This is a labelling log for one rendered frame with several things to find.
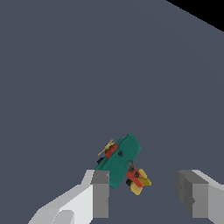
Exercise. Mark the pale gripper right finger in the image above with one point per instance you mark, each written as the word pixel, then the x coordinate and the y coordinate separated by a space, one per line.
pixel 201 195

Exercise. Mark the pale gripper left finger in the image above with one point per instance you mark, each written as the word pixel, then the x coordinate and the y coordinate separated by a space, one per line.
pixel 87 201

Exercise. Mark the toy biplane green wing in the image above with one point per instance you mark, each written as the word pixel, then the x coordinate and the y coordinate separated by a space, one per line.
pixel 122 160

